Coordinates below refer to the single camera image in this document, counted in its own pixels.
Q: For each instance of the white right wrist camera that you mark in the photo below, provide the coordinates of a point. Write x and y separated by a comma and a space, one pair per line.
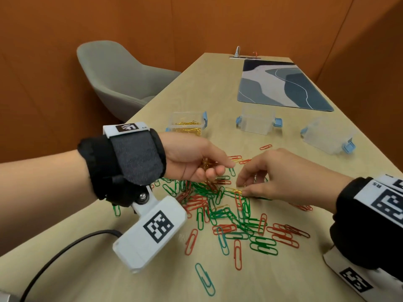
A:
333, 264

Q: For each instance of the white right marker band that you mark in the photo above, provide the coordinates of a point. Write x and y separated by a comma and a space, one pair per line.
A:
363, 194

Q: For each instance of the handful of gold paper clips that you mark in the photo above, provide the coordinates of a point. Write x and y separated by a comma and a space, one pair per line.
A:
207, 165

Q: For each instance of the blue patterned desk mat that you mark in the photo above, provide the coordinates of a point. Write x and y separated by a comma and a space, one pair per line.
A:
283, 88

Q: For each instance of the pile of colored paper clips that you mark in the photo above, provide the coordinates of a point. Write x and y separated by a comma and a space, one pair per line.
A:
233, 217

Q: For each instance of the transparent box with blue latches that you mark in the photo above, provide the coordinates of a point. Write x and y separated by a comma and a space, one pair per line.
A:
327, 135
187, 116
256, 121

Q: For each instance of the white left marker band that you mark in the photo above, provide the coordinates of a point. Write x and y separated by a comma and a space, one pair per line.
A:
110, 131

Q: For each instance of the person's right hand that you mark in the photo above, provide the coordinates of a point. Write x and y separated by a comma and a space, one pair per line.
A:
299, 179

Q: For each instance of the white marker band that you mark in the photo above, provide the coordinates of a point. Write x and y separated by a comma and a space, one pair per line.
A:
110, 131
363, 194

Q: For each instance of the grey shell chair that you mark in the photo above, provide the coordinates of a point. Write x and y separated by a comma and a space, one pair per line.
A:
116, 78

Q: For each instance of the person's left hand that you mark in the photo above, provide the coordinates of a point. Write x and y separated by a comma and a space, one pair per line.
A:
185, 150

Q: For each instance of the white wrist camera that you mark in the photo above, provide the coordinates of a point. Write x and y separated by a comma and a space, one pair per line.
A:
135, 248
333, 264

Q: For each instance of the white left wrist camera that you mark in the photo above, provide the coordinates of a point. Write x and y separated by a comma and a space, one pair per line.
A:
135, 248

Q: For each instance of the sorted heap of gold clips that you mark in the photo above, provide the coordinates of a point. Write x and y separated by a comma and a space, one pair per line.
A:
187, 127

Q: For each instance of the person's left forearm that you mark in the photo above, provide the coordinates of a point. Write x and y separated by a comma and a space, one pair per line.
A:
41, 198

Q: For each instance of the grey white box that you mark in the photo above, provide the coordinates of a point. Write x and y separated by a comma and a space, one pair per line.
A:
8, 297

